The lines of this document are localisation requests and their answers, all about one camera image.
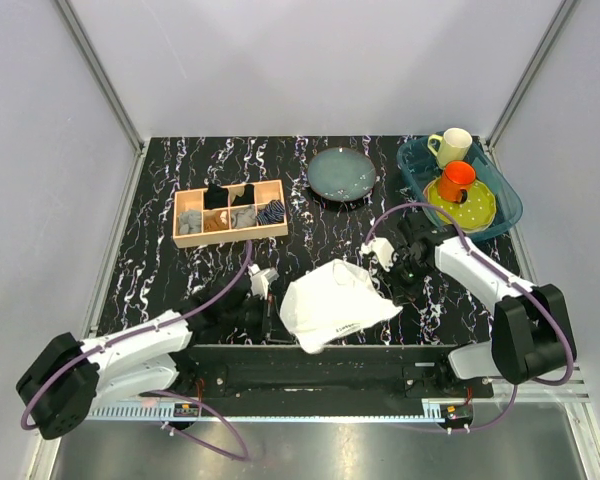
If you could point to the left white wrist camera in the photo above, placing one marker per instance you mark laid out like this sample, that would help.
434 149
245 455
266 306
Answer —
261 280

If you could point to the yellow-green dotted plate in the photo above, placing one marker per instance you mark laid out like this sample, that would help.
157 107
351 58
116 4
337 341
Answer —
475 214

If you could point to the left connector box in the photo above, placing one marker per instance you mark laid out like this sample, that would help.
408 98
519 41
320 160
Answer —
187 409

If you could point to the orange mug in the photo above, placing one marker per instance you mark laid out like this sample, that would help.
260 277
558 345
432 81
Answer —
455 182

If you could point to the grey rolled cloth left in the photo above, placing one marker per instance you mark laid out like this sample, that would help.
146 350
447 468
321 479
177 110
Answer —
190 222

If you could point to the grey rolled cloth middle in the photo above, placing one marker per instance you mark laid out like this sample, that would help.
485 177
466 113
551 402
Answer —
243 217

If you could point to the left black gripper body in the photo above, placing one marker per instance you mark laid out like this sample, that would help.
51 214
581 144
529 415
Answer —
256 317

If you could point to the small black rolled cloth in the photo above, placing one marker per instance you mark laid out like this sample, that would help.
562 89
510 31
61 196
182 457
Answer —
242 195

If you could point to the white underwear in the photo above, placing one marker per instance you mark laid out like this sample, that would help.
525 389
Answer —
333 301

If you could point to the pale yellow mug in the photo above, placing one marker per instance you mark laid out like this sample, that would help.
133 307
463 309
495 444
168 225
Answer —
452 145

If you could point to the teal transparent plastic bin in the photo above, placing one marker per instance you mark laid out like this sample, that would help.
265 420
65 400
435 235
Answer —
418 168

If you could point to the navy striped rolled cloth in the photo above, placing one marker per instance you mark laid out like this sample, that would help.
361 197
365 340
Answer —
271 213

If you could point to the left aluminium frame post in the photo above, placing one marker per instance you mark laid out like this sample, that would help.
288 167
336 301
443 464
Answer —
86 49

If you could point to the wooden divided organizer box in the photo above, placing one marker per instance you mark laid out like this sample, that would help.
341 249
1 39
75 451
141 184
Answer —
229 213

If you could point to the brown rolled cloth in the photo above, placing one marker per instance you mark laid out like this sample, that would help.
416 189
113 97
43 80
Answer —
216 220

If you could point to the connector box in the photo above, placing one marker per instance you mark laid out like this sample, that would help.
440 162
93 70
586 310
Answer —
187 409
457 416

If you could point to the front aluminium rail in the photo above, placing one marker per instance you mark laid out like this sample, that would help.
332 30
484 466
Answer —
135 381

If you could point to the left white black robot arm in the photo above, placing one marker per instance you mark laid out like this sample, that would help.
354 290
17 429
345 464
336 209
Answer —
71 378

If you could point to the blue-green ceramic plate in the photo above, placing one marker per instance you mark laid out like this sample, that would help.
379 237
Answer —
341 174

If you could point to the right aluminium frame post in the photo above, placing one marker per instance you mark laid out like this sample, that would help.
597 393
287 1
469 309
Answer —
549 39

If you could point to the grey rolled cloth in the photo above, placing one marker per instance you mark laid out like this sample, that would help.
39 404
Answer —
190 222
243 217

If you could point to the right connector box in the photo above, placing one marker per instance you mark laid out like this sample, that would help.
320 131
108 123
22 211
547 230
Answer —
457 416

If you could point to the aluminium frame post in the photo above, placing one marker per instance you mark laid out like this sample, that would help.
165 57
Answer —
549 39
86 49

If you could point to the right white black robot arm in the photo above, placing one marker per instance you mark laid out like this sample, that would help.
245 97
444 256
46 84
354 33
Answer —
531 337

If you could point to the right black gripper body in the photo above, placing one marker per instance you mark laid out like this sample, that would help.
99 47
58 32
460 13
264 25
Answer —
406 275

